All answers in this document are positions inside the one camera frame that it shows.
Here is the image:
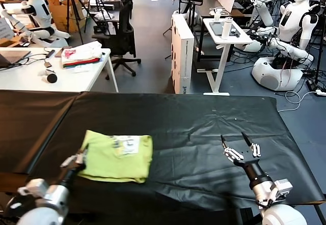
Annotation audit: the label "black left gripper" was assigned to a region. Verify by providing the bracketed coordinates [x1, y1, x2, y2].
[60, 146, 89, 187]

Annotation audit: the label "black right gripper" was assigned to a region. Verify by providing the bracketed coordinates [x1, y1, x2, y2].
[221, 132, 272, 185]

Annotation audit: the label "lime green t-shirt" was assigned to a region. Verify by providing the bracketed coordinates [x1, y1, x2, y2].
[77, 130, 153, 184]

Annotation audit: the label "stack of folded clothes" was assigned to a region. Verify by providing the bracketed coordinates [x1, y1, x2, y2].
[61, 41, 103, 70]

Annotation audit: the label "black plastic table sheet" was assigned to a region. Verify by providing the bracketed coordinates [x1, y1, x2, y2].
[15, 92, 325, 225]
[0, 90, 85, 176]

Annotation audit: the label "white office table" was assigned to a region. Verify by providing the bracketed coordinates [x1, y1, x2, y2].
[0, 47, 120, 93]

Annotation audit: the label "white paper tissue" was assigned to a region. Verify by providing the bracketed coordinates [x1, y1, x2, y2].
[72, 64, 92, 74]

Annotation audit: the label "white crumpled item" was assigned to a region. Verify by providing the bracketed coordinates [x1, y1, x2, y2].
[37, 69, 56, 77]

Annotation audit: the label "white standing desk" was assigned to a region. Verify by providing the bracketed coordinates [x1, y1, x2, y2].
[196, 18, 254, 96]

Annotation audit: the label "grey laptop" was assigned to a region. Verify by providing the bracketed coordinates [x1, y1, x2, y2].
[0, 50, 31, 69]

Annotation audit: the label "tall white cardboard box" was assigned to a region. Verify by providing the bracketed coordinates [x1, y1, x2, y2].
[170, 13, 195, 95]

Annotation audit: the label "white thermos bottle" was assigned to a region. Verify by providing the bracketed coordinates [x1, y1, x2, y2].
[221, 17, 233, 40]

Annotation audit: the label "black tablet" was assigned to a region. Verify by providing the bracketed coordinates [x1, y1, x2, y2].
[209, 21, 241, 38]

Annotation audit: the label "black stand pole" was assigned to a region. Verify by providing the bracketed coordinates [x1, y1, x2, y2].
[315, 3, 326, 83]

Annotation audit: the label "black office chair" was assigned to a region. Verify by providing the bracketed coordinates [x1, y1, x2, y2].
[91, 0, 142, 80]

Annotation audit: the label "small white device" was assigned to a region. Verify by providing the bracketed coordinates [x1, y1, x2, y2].
[209, 7, 230, 22]

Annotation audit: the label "white humanoid robot round base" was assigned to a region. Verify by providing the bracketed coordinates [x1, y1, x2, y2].
[251, 0, 326, 91]

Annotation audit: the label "brown cardboard box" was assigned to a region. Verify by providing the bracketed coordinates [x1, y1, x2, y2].
[47, 0, 87, 35]

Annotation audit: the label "white humanoid robot black shoulders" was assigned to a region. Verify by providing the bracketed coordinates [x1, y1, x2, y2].
[0, 0, 70, 48]

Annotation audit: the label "tall black tripod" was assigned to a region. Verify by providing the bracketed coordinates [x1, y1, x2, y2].
[58, 0, 99, 45]

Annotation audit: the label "short black tripod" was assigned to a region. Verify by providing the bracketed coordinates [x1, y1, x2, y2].
[84, 0, 113, 35]

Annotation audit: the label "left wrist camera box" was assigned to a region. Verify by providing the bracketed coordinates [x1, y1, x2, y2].
[17, 178, 49, 198]

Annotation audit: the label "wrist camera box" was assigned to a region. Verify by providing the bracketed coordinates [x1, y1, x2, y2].
[17, 178, 49, 198]
[271, 178, 293, 200]

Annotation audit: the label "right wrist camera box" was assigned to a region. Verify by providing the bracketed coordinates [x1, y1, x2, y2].
[271, 178, 293, 200]

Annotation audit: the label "white floor cable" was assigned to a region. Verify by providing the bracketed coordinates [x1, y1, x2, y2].
[277, 90, 317, 113]

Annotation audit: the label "black laptop cable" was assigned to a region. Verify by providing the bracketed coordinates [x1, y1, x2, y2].
[0, 53, 48, 70]

